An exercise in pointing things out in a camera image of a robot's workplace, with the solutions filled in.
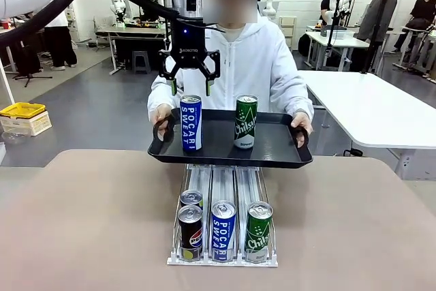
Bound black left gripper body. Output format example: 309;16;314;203
168;18;208;67

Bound blue Pocari Sweat can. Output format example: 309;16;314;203
179;95;203;152
210;200;238;263

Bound green Chilsung cider can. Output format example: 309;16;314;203
245;200;274;264
233;94;259;150

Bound black serving tray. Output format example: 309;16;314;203
147;108;314;169

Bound person right forearm white sleeve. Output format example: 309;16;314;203
147;78;185;123

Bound person left forearm white sleeve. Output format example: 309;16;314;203
272;76;315;122

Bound person in white hoodie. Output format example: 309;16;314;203
147;0;315;125

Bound person right hand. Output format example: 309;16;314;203
149;104;175;142

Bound person left hand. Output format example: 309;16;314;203
290;112;313;149

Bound grey stool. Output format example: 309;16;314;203
131;50;152;75

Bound background workbench table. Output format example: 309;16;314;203
94;25;168;76

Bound white black background robot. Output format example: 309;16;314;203
109;0;129;29

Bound white shelf cart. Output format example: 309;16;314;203
279;15;298;50

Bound bystander white hoodie black trousers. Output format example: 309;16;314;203
43;14;78;71

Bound white can dispenser rack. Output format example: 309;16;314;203
166;164;279;268

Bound white background desk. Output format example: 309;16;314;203
305;30;371;71

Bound black Pepsi can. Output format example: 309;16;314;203
177;204;204;261
179;189;204;210

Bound bystander in black clothes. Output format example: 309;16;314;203
319;0;345;28

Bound clear plastic bin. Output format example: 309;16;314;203
330;28;355;40

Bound black tripod with black box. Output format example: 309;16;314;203
6;20;54;88

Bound white background robot on stand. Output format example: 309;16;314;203
323;0;352;25

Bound white plastic crate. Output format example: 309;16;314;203
0;110;53;137

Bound yellow plastic crate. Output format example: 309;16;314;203
0;102;47;119

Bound large white table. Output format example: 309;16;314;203
295;69;436;180

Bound clear plastic bowl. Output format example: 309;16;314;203
1;129;31;146

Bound bystander in grey hoodie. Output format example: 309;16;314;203
350;0;399;74

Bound bystander in black t-shirt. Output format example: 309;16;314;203
394;0;436;71

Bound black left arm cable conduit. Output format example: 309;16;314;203
0;0;181;46

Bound black camera tripod stand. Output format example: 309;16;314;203
361;0;395;74

